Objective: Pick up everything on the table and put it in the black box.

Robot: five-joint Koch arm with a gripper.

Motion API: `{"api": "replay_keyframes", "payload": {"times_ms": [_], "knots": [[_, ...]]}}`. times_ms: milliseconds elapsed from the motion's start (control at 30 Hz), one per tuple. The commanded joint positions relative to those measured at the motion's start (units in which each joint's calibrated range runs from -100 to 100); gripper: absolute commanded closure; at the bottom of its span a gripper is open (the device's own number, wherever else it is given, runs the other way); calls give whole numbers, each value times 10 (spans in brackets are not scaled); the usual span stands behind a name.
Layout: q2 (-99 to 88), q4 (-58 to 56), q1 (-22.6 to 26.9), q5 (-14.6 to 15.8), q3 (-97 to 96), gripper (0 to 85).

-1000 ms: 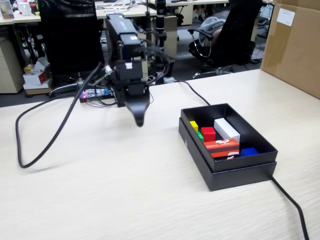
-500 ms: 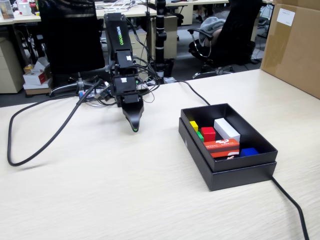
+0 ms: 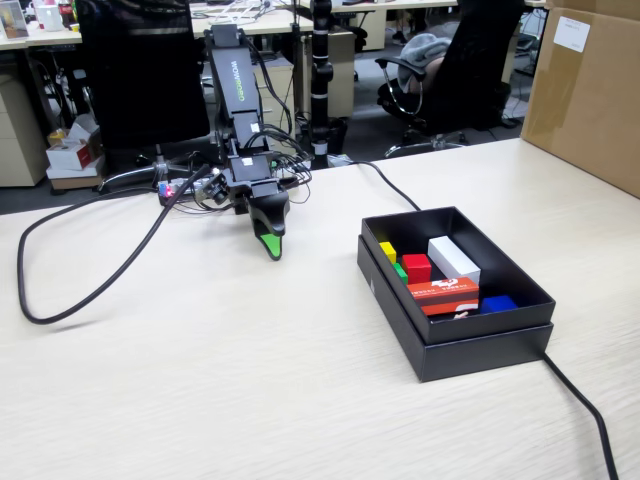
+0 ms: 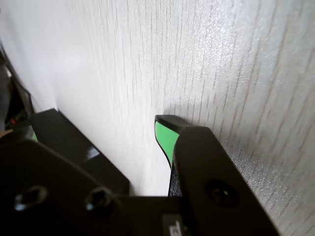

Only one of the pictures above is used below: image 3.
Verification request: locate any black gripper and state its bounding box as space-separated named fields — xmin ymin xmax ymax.
xmin=222 ymin=153 xmax=292 ymax=263

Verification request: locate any red wooden cube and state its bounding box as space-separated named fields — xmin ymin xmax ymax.
xmin=402 ymin=253 xmax=433 ymax=285

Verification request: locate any white rectangular box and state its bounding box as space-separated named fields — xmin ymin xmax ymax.
xmin=427 ymin=236 xmax=482 ymax=285

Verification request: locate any black open box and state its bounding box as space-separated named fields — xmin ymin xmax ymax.
xmin=356 ymin=234 xmax=555 ymax=384

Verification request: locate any black cardboard box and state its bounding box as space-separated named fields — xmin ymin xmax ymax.
xmin=359 ymin=205 xmax=557 ymax=346

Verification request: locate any large brown cardboard box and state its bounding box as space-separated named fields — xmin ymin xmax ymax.
xmin=519 ymin=0 xmax=640 ymax=199

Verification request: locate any beige under-desk cabinet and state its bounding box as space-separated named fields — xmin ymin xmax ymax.
xmin=257 ymin=63 xmax=296 ymax=137

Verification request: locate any black segmented pole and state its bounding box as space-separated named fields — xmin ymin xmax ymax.
xmin=299 ymin=0 xmax=349 ymax=170

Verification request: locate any red printed carton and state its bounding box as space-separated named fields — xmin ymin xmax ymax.
xmin=407 ymin=276 xmax=480 ymax=318

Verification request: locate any black mesh office chair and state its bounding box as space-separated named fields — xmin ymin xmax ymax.
xmin=74 ymin=0 xmax=211 ymax=194

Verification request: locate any white and red carton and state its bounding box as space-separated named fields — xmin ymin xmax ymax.
xmin=45 ymin=113 xmax=107 ymax=191

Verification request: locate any white folding stand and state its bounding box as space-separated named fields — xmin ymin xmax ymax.
xmin=207 ymin=2 xmax=262 ymax=26

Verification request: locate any grey cloth bundle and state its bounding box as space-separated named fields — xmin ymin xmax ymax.
xmin=399 ymin=19 xmax=462 ymax=80

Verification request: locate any blue block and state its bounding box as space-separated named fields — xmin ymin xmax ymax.
xmin=479 ymin=294 xmax=519 ymax=316

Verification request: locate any black chair with chrome arms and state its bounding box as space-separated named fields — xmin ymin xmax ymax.
xmin=374 ymin=0 xmax=526 ymax=159

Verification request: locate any beige drawer cabinet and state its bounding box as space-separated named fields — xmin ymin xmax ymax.
xmin=0 ymin=74 xmax=50 ymax=189

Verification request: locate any cola bottle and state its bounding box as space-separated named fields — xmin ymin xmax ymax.
xmin=58 ymin=0 xmax=78 ymax=31

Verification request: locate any white mug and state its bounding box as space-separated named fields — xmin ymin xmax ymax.
xmin=37 ymin=4 xmax=62 ymax=32

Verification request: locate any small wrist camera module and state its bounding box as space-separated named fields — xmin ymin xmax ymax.
xmin=199 ymin=169 xmax=231 ymax=206

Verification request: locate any thin black wire bundle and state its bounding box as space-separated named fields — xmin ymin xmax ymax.
xmin=242 ymin=39 xmax=315 ymax=207

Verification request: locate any thick black cable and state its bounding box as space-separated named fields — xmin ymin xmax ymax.
xmin=319 ymin=160 xmax=621 ymax=480
xmin=17 ymin=163 xmax=211 ymax=326

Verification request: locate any small picture frame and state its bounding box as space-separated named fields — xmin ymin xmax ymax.
xmin=0 ymin=0 xmax=29 ymax=40

